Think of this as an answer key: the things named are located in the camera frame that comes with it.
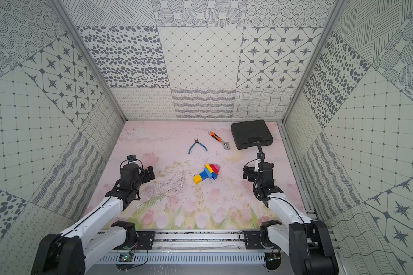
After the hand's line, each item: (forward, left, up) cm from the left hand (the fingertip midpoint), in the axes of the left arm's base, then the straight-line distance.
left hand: (147, 168), depth 87 cm
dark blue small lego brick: (+1, -29, -8) cm, 30 cm away
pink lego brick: (+6, -36, -8) cm, 37 cm away
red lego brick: (+5, -34, -8) cm, 36 cm away
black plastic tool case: (+33, -56, -10) cm, 65 cm away
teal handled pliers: (+26, -23, -10) cm, 36 cm away
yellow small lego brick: (-2, -26, -8) cm, 27 cm away
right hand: (+3, -57, -4) cm, 57 cm away
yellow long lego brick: (+5, -32, -8) cm, 33 cm away
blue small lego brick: (+1, -35, -8) cm, 36 cm away
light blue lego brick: (+2, -31, -8) cm, 32 cm away
